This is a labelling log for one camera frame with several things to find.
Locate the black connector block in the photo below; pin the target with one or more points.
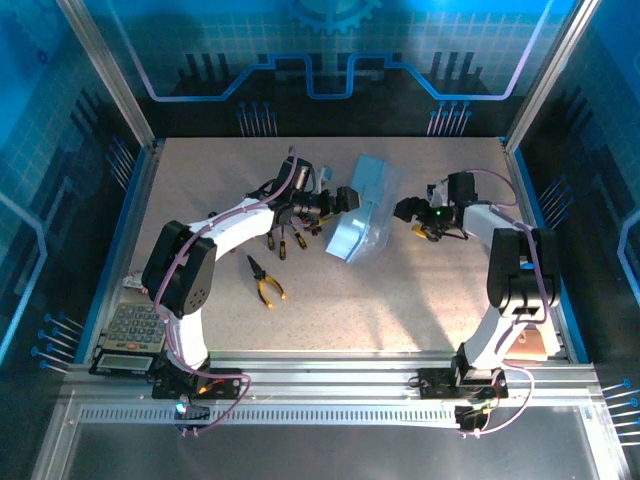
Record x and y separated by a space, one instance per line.
197 412
470 420

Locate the red white paper packet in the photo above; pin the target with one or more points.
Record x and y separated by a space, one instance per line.
132 283

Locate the yellow black needle nose pliers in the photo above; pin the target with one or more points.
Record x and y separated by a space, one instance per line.
257 272

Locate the aluminium mounting rail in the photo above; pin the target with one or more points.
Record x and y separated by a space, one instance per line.
325 372

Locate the grey metal panel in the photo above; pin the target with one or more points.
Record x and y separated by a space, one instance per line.
320 450

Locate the brown flat block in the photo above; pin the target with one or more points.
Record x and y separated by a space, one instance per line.
530 345

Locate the grey desk calculator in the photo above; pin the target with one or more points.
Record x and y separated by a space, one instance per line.
130 330

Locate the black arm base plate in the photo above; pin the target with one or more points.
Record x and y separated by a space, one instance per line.
230 387
435 385

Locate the yellow black screwdriver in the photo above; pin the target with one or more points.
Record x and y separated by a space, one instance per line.
300 240
270 242
282 249

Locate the small red black screwdriver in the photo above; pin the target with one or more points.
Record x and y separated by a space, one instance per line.
316 228
309 229

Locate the aluminium frame post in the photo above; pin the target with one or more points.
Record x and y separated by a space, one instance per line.
107 75
547 75

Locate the blue tool case clear lid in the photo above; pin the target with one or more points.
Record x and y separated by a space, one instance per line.
360 240

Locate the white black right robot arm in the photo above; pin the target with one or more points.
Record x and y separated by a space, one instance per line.
482 220

